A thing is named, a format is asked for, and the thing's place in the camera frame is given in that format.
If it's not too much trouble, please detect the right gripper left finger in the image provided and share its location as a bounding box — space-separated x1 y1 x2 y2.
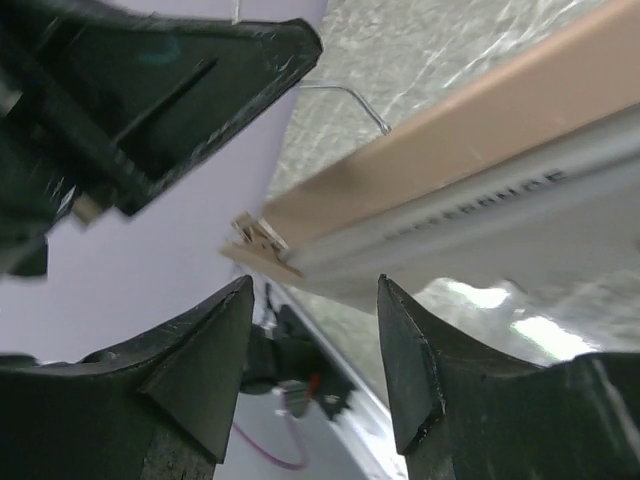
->
1 276 254 479

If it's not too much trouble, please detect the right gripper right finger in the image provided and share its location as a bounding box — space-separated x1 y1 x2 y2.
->
377 276 639 479

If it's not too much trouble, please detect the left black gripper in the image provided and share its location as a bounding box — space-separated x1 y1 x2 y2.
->
1 1 322 277

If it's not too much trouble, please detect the wooden clip hanger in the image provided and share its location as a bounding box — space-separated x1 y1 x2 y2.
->
221 1 639 283

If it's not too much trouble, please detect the aluminium mounting rail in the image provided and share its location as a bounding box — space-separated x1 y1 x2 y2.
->
264 282 407 479

